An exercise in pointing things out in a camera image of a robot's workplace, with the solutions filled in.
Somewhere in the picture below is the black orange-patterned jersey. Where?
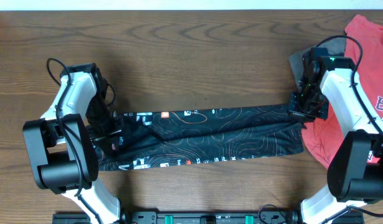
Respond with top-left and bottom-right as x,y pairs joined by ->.
92,105 -> 304,171

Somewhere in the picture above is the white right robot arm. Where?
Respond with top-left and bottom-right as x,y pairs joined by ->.
288,47 -> 383,223

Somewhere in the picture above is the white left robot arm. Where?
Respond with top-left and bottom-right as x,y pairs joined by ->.
22,63 -> 126,223

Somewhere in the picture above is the grey t-shirt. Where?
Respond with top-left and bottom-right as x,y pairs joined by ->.
288,38 -> 346,91

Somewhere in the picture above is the red printed t-shirt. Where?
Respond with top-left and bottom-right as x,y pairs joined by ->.
300,14 -> 383,169

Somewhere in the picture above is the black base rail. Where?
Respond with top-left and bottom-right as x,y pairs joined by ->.
52,206 -> 365,224

